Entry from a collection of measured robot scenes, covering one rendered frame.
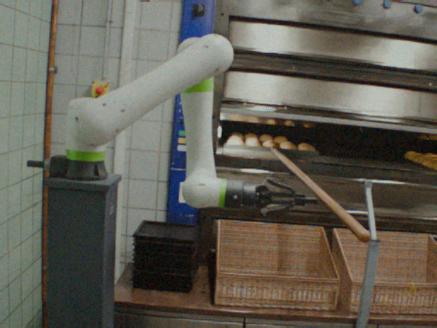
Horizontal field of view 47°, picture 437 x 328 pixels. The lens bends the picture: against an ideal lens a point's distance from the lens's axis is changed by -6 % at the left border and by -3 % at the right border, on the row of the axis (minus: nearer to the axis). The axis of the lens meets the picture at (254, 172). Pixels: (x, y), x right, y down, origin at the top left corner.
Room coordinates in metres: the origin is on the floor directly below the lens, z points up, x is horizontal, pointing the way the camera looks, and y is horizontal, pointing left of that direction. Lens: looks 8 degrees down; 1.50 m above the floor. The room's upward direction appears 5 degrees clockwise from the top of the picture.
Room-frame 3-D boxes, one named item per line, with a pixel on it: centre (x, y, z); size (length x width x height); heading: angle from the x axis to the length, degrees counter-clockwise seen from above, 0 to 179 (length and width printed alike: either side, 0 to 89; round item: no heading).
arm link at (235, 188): (1.65, 0.06, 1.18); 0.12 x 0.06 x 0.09; 3
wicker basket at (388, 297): (2.42, -0.73, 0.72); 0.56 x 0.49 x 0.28; 95
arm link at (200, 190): (1.65, 0.16, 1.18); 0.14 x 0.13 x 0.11; 93
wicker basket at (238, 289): (2.39, -0.13, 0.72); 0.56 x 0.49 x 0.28; 95
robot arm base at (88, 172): (1.57, 0.59, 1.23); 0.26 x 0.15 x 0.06; 94
